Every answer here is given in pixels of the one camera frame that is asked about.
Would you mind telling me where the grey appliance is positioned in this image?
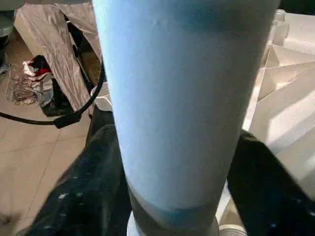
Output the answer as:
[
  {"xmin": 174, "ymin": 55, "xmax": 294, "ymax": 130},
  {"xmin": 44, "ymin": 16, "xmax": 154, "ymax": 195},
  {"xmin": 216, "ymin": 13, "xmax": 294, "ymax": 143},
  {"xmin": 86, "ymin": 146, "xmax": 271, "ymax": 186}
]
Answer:
[{"xmin": 0, "ymin": 0, "xmax": 17, "ymax": 63}]

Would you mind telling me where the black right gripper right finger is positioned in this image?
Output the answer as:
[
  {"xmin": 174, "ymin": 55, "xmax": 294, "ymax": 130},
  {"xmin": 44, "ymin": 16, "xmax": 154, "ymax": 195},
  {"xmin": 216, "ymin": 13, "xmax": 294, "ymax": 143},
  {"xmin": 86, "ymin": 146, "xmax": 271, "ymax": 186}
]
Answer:
[{"xmin": 227, "ymin": 130, "xmax": 315, "ymax": 236}]

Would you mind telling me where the beige fabric cover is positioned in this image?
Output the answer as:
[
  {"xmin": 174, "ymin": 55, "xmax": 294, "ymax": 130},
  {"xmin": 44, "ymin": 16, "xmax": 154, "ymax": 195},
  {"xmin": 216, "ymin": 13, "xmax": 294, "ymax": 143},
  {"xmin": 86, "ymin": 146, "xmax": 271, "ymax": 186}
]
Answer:
[{"xmin": 14, "ymin": 1, "xmax": 103, "ymax": 114}]

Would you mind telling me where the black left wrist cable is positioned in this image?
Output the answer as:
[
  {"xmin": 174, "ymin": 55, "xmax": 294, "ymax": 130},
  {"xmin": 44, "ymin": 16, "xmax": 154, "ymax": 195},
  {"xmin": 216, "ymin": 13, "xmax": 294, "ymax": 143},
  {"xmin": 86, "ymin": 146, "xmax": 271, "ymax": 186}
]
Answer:
[{"xmin": 0, "ymin": 53, "xmax": 106, "ymax": 130}]

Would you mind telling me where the brown cardboard box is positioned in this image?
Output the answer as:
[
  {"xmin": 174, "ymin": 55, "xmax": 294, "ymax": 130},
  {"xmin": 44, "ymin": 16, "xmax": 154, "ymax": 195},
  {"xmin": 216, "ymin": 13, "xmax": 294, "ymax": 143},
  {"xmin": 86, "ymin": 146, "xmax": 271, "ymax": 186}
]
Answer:
[{"xmin": 81, "ymin": 53, "xmax": 103, "ymax": 83}]

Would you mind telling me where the multicoloured clutter pile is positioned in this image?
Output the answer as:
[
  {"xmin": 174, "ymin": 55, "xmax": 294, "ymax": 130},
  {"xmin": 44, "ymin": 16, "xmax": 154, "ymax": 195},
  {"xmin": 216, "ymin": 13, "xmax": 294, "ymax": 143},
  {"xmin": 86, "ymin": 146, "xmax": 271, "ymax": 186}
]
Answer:
[{"xmin": 11, "ymin": 54, "xmax": 74, "ymax": 117}]

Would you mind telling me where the white plastic table top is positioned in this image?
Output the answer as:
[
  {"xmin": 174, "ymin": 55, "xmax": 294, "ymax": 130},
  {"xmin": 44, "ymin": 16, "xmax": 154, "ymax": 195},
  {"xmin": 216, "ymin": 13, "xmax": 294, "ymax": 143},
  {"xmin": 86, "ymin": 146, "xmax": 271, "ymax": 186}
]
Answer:
[{"xmin": 91, "ymin": 9, "xmax": 315, "ymax": 236}]

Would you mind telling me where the white plastic table leg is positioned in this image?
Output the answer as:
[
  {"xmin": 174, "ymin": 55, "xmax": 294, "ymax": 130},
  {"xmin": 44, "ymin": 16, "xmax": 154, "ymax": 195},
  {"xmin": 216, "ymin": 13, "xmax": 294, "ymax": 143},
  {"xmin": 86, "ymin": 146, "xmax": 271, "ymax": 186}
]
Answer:
[{"xmin": 91, "ymin": 0, "xmax": 282, "ymax": 236}]

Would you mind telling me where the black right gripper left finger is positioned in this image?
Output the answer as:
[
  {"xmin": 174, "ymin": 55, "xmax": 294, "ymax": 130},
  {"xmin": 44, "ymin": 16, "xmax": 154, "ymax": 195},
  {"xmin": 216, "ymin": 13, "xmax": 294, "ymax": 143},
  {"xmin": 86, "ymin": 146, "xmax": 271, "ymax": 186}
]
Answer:
[{"xmin": 24, "ymin": 124, "xmax": 132, "ymax": 236}]

